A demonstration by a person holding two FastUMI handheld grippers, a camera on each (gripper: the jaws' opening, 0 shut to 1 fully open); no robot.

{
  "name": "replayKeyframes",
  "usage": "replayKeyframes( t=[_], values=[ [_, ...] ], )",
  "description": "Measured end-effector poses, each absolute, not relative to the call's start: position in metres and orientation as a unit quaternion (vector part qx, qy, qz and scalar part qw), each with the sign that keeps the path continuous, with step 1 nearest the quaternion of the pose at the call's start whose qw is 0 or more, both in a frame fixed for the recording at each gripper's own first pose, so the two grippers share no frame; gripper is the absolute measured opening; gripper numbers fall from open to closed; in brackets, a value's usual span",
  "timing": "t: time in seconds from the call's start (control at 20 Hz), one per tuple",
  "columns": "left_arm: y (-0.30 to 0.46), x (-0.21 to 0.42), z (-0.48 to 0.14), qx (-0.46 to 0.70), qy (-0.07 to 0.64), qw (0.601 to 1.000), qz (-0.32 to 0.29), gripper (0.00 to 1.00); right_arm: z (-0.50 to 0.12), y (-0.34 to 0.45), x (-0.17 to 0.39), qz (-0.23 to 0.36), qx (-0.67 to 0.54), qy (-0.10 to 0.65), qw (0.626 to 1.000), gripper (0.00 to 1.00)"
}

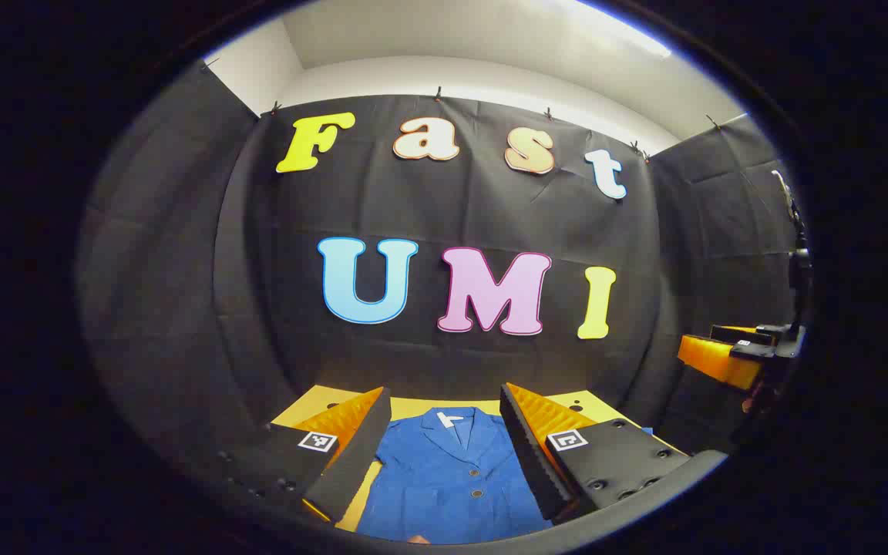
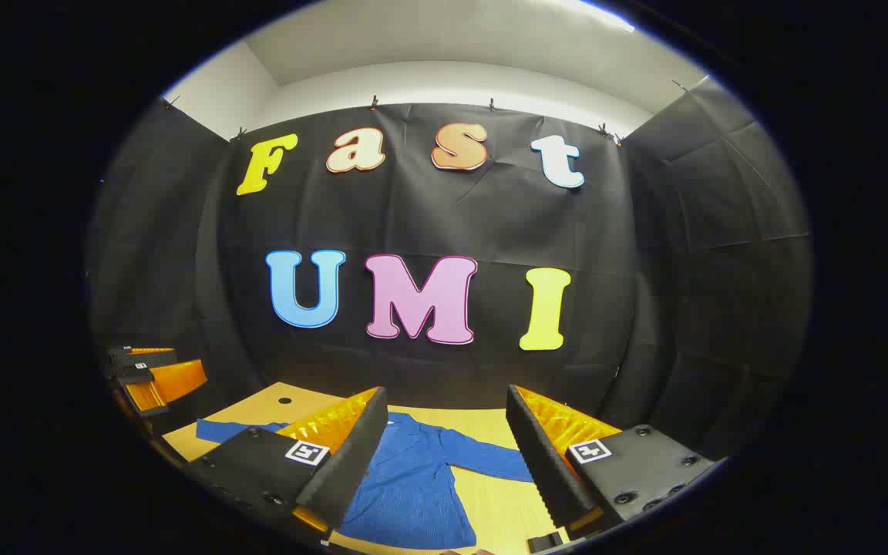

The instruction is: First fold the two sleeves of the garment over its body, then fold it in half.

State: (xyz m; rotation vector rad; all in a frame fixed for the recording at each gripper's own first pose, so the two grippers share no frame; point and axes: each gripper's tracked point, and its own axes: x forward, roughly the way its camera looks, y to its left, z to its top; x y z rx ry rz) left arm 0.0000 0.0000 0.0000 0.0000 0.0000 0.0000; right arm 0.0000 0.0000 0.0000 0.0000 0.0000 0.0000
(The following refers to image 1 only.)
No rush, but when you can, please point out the blue button-up jacket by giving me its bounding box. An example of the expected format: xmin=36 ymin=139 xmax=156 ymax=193
xmin=355 ymin=407 xmax=654 ymax=545

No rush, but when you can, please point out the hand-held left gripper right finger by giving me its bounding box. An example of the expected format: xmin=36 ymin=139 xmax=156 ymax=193
xmin=499 ymin=382 xmax=691 ymax=523

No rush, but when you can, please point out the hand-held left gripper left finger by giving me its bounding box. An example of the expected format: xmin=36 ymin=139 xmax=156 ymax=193
xmin=209 ymin=385 xmax=393 ymax=525

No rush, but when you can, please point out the row of small cloth clips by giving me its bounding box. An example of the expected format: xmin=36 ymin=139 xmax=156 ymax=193
xmin=201 ymin=58 xmax=722 ymax=163

